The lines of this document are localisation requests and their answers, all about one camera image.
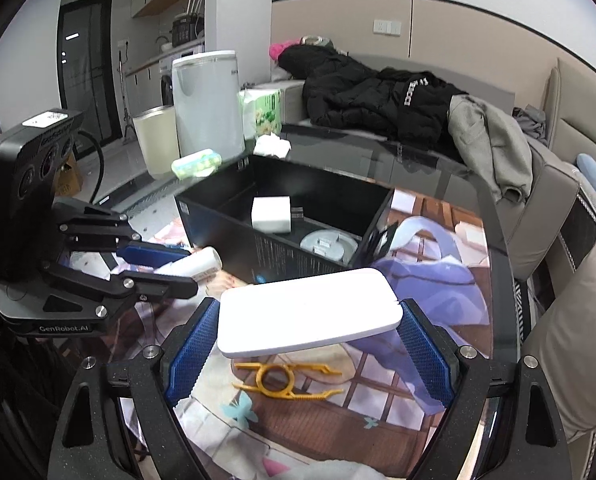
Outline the white cylindrical tube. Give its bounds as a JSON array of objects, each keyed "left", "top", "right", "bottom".
[{"left": 155, "top": 247, "right": 223, "bottom": 282}]

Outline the white rectangular device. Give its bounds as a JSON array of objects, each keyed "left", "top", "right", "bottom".
[{"left": 217, "top": 268, "right": 403, "bottom": 358}]

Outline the yellow plastic tweezers tool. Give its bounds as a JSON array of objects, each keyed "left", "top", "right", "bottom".
[{"left": 233, "top": 362, "right": 345, "bottom": 401}]

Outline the black storage box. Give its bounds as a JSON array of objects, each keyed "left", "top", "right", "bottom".
[{"left": 175, "top": 155, "right": 393, "bottom": 284}]

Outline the anime printed desk mat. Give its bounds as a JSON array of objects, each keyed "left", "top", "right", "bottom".
[{"left": 174, "top": 191, "right": 493, "bottom": 479}]

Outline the green pill case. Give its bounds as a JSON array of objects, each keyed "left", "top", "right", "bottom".
[{"left": 171, "top": 148, "right": 222, "bottom": 180}]

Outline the cream trash bin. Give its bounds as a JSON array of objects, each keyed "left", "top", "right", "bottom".
[{"left": 133, "top": 106, "right": 179, "bottom": 180}]

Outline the white charger cube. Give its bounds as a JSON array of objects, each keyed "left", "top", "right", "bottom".
[{"left": 250, "top": 196, "right": 291, "bottom": 234}]

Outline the beige cushion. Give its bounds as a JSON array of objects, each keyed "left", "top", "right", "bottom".
[{"left": 523, "top": 244, "right": 596, "bottom": 442}]

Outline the round grey usb hub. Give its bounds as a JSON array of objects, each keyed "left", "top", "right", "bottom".
[{"left": 300, "top": 229, "right": 359, "bottom": 264}]

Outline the white air purifier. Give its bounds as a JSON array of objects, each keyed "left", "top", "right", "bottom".
[{"left": 172, "top": 50, "right": 245, "bottom": 160}]

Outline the grey sofa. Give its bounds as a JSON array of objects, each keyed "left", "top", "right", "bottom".
[{"left": 277, "top": 44, "right": 578, "bottom": 280}]

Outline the crumpled white tissue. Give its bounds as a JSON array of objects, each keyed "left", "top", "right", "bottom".
[{"left": 253, "top": 133, "right": 291, "bottom": 159}]

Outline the black glass door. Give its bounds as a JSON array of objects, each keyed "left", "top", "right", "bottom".
[{"left": 57, "top": 0, "right": 121, "bottom": 146}]

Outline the green tissue pack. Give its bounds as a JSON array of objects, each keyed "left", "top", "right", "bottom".
[{"left": 238, "top": 88, "right": 281, "bottom": 140}]

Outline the grey hoodie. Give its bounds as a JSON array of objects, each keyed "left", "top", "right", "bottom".
[{"left": 447, "top": 94, "right": 533, "bottom": 204}]

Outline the black kitchen appliance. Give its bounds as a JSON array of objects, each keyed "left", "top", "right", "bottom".
[{"left": 171, "top": 14, "right": 205, "bottom": 47}]

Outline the black puffer jacket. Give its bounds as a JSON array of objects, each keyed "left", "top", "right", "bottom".
[{"left": 278, "top": 44, "right": 462, "bottom": 153}]

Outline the white wall switch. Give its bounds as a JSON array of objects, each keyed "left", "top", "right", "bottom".
[{"left": 373, "top": 20, "right": 402, "bottom": 37}]

